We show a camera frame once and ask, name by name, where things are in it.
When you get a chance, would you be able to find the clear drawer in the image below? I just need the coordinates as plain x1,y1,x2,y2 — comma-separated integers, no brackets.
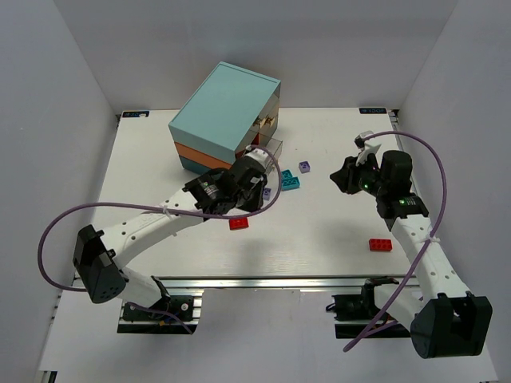
260,138,283,161

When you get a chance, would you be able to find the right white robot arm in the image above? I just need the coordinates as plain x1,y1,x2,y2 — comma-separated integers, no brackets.
330,150,493,359

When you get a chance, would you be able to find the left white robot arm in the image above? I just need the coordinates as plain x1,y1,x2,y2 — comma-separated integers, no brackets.
73,149,270,308

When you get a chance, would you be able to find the small teal lego brick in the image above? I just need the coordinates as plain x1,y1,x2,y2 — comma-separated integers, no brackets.
281,170,292,180

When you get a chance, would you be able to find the purple lego brick right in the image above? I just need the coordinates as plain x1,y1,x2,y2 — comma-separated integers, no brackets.
299,161,311,174

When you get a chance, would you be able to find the red curved lego centre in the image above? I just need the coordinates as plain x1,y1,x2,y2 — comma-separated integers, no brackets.
228,217,249,231

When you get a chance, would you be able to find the large teal lego brick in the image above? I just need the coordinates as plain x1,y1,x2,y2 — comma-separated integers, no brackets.
281,177,300,191

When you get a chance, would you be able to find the right blue table label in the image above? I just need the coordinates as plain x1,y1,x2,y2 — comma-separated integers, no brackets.
358,107,387,114

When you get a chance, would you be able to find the blue table label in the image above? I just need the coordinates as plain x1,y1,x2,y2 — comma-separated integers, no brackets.
121,110,149,118
358,107,387,114

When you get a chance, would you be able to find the red 2x3 lego brick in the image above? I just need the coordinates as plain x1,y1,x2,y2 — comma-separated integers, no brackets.
368,239,393,252

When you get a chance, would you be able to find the teal orange drawer cabinet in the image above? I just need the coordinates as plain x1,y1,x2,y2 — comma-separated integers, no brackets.
168,61,281,175

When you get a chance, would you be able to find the left blue table label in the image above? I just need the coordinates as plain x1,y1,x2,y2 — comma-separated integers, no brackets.
121,110,149,118

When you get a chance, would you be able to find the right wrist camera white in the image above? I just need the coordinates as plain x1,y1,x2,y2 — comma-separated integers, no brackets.
354,131,381,166

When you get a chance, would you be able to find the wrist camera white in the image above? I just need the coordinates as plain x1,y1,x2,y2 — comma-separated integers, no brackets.
354,131,381,166
244,148,275,172

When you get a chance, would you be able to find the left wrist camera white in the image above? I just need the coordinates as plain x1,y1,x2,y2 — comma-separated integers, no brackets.
244,148,275,172

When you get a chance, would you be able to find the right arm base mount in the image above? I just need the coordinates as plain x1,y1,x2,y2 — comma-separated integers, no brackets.
326,277,410,340

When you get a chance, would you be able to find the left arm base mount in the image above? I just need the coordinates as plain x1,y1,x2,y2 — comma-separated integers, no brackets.
117,291,201,335

